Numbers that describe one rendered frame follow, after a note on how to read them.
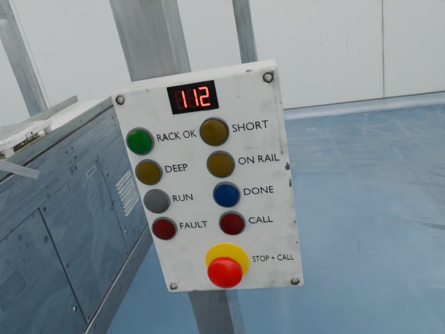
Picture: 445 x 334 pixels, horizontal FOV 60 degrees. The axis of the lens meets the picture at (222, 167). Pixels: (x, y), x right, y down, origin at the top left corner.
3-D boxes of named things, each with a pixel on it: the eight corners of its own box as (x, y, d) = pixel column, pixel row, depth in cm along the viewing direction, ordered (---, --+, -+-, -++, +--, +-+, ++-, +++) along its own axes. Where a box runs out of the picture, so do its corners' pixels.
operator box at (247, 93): (304, 287, 46) (277, 65, 36) (167, 293, 49) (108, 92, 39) (301, 256, 51) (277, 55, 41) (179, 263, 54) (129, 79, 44)
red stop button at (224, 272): (244, 291, 43) (238, 262, 42) (209, 292, 44) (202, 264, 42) (247, 265, 47) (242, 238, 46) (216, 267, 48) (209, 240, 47)
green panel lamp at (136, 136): (153, 154, 40) (147, 128, 39) (129, 157, 41) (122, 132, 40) (156, 151, 41) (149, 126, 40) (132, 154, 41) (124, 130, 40)
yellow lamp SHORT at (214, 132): (229, 144, 39) (224, 118, 38) (202, 148, 39) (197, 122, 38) (230, 142, 39) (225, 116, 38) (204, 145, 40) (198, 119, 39)
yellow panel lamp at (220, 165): (235, 177, 40) (230, 152, 39) (209, 179, 41) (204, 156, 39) (236, 173, 41) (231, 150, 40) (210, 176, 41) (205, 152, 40)
